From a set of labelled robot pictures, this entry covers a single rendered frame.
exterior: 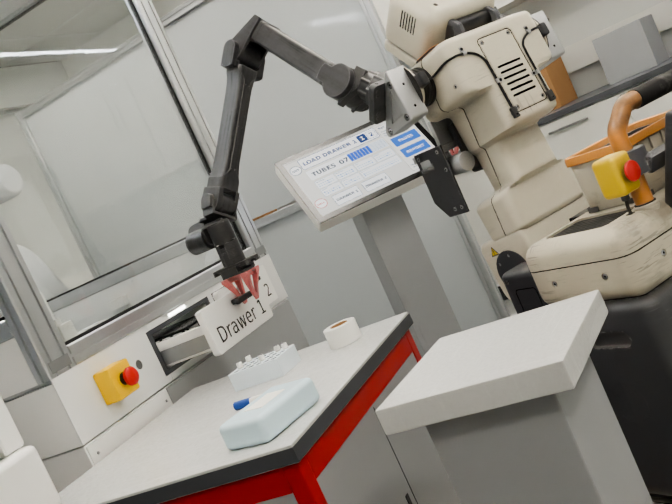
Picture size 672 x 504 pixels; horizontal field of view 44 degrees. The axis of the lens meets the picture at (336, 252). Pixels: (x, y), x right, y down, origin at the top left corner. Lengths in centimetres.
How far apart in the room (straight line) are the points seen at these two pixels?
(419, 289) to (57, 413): 146
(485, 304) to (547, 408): 246
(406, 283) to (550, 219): 107
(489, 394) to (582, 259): 45
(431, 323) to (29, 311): 152
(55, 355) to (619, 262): 109
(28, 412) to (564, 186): 123
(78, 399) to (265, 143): 223
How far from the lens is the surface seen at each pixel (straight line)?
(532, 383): 110
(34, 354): 176
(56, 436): 181
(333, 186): 275
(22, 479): 133
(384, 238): 283
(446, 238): 355
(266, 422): 128
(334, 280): 382
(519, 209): 182
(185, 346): 198
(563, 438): 117
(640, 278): 146
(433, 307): 289
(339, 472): 135
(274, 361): 169
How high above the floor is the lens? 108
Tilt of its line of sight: 5 degrees down
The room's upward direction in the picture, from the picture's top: 24 degrees counter-clockwise
